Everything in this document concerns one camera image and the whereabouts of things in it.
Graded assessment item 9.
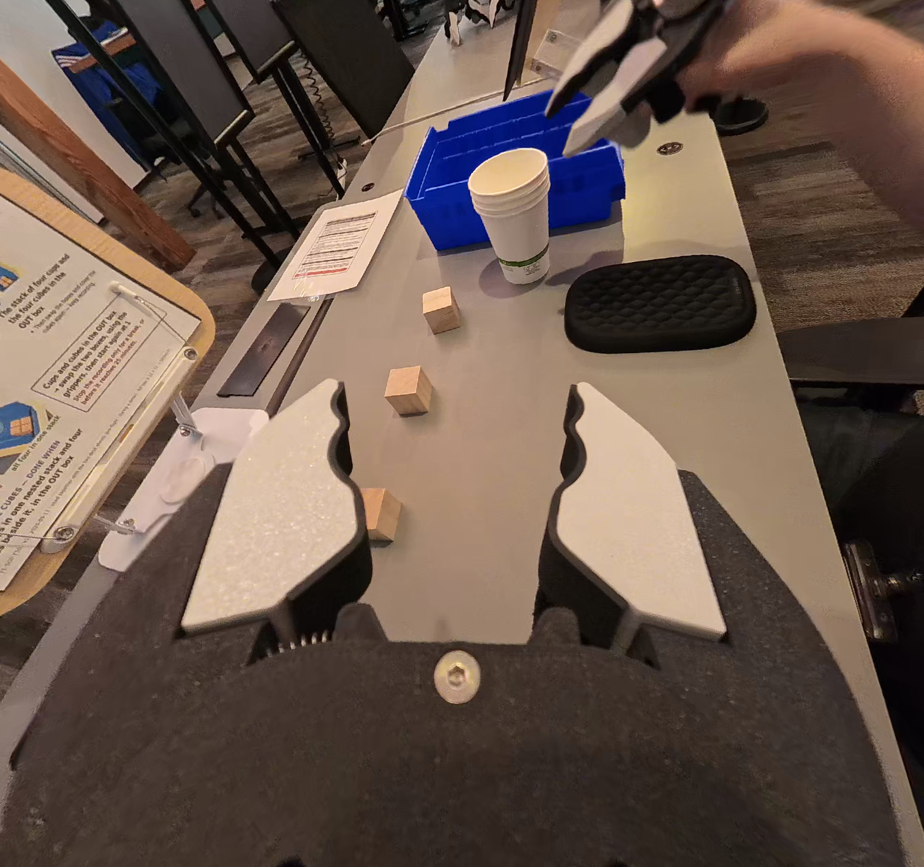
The black coiled cable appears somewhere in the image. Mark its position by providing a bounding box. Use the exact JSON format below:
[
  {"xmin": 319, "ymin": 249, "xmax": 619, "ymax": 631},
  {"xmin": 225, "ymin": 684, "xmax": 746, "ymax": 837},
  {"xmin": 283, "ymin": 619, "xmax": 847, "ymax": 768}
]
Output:
[{"xmin": 303, "ymin": 62, "xmax": 336, "ymax": 153}]

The instruction poster on stand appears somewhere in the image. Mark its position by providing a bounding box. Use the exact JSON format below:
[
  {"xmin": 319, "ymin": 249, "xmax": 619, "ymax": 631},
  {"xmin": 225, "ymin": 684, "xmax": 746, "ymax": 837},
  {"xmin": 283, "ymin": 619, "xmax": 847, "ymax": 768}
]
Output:
[{"xmin": 0, "ymin": 170, "xmax": 216, "ymax": 615}]

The white display stand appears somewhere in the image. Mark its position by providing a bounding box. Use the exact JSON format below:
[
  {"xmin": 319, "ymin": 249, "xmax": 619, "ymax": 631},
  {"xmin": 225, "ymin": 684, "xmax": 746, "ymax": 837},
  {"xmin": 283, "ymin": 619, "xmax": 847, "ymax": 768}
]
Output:
[
  {"xmin": 97, "ymin": 394, "xmax": 270, "ymax": 572},
  {"xmin": 530, "ymin": 29, "xmax": 578, "ymax": 81}
]

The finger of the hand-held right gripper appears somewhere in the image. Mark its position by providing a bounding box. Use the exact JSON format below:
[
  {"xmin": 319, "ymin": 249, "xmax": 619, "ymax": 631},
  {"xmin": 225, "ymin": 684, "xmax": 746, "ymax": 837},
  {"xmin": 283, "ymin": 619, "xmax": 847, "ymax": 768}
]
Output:
[
  {"xmin": 563, "ymin": 37, "xmax": 668, "ymax": 158},
  {"xmin": 546, "ymin": 0, "xmax": 638, "ymax": 118}
]

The black floor sign stand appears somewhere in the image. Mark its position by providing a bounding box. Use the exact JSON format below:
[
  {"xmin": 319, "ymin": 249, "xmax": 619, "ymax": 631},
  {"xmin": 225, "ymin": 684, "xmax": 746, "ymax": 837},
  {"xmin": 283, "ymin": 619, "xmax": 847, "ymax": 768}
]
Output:
[
  {"xmin": 94, "ymin": 0, "xmax": 304, "ymax": 261},
  {"xmin": 169, "ymin": 0, "xmax": 347, "ymax": 200}
]

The instruction sheet in plastic sleeve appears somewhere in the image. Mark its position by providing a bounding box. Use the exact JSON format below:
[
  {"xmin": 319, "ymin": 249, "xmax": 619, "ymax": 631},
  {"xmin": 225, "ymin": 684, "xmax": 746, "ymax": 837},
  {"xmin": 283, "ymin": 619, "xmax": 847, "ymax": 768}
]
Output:
[{"xmin": 267, "ymin": 188, "xmax": 405, "ymax": 303}]

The black textured wrist pad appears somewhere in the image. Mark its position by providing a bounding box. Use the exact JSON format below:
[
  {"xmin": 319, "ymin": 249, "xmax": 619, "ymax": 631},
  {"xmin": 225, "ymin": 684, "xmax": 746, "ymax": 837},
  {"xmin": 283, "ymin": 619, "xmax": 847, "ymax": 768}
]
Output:
[{"xmin": 565, "ymin": 255, "xmax": 757, "ymax": 355}]

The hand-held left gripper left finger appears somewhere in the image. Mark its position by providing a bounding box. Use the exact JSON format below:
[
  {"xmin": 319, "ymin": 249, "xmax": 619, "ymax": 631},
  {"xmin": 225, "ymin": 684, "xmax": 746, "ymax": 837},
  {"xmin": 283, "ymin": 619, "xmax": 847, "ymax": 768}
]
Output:
[{"xmin": 180, "ymin": 378, "xmax": 372, "ymax": 647}]

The wooden display board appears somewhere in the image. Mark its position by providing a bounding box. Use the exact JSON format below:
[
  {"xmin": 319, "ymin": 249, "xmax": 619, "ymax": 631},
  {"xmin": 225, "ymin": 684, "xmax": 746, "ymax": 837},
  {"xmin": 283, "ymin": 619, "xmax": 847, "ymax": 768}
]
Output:
[{"xmin": 503, "ymin": 0, "xmax": 578, "ymax": 103}]

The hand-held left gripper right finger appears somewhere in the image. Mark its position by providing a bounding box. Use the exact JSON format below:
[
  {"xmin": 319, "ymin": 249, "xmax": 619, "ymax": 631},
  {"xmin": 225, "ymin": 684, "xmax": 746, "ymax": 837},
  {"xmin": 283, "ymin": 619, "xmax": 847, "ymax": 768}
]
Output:
[{"xmin": 536, "ymin": 382, "xmax": 728, "ymax": 655}]

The person's right hand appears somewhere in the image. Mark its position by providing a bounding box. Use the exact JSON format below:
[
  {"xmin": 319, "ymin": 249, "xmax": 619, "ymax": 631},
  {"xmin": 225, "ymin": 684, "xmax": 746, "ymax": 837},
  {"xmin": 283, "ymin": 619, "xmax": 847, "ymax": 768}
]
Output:
[{"xmin": 682, "ymin": 0, "xmax": 818, "ymax": 113}]

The blue plastic bin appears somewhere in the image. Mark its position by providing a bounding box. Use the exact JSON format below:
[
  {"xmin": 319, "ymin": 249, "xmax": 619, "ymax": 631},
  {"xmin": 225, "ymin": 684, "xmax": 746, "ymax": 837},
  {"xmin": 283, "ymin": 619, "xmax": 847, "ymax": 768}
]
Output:
[{"xmin": 404, "ymin": 89, "xmax": 626, "ymax": 253}]

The white desk cable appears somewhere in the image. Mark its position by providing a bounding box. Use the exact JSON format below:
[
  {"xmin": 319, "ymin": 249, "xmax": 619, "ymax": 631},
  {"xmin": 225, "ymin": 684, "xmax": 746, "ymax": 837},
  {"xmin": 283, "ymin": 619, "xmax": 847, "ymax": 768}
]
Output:
[{"xmin": 361, "ymin": 105, "xmax": 463, "ymax": 146}]

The wooden support post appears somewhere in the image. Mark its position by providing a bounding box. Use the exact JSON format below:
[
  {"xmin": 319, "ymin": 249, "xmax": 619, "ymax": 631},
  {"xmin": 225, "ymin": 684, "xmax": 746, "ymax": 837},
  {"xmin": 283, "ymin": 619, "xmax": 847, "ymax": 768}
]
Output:
[{"xmin": 0, "ymin": 62, "xmax": 196, "ymax": 272}]

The blue jacket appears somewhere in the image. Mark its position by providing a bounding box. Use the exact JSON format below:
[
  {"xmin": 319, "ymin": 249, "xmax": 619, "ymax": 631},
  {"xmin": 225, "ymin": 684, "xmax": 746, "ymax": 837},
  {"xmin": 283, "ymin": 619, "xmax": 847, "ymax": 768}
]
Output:
[{"xmin": 51, "ymin": 22, "xmax": 163, "ymax": 160}]

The black rectangular table plate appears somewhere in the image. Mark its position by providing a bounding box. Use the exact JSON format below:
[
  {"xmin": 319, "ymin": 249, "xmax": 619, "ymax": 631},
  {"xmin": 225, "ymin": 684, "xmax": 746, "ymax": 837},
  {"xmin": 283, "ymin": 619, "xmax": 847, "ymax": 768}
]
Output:
[{"xmin": 217, "ymin": 304, "xmax": 308, "ymax": 399}]

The wooden cube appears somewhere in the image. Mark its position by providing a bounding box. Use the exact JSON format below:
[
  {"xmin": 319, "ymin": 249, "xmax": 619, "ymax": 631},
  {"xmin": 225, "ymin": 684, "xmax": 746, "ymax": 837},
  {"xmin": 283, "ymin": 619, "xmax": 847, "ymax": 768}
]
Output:
[
  {"xmin": 359, "ymin": 488, "xmax": 402, "ymax": 543},
  {"xmin": 422, "ymin": 287, "xmax": 462, "ymax": 335},
  {"xmin": 384, "ymin": 366, "xmax": 434, "ymax": 417}
]

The black chair armrest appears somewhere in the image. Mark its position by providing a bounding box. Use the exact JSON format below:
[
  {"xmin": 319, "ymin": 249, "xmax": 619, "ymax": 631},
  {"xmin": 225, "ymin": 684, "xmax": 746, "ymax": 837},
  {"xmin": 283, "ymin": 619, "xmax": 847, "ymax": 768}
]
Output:
[{"xmin": 776, "ymin": 318, "xmax": 924, "ymax": 388}]

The person's right forearm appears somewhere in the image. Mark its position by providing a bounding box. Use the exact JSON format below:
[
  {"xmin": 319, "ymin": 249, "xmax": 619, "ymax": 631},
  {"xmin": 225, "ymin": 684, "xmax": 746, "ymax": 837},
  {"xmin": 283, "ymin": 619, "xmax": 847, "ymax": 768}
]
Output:
[{"xmin": 794, "ymin": 0, "xmax": 924, "ymax": 233}]

